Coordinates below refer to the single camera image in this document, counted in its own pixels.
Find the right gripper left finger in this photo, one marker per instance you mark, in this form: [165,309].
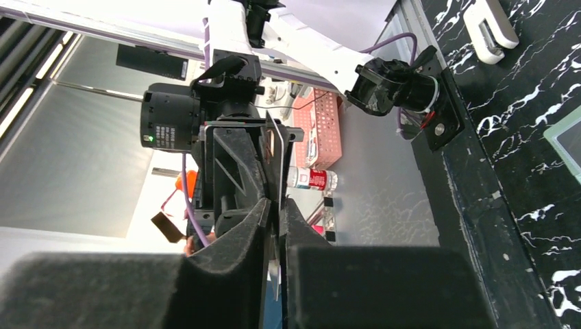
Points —
[221,286]

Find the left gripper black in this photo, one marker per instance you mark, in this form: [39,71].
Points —
[242,157]

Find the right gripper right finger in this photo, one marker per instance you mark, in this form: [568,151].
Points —
[326,286]

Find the green card holder wallet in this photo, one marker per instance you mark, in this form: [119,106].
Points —
[564,137]

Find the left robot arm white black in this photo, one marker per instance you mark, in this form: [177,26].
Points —
[371,84]

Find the red label bottle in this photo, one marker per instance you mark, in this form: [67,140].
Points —
[312,179]

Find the pink plastic basket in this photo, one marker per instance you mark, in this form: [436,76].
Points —
[317,115]

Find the white stapler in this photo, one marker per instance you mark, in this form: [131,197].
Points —
[489,30]

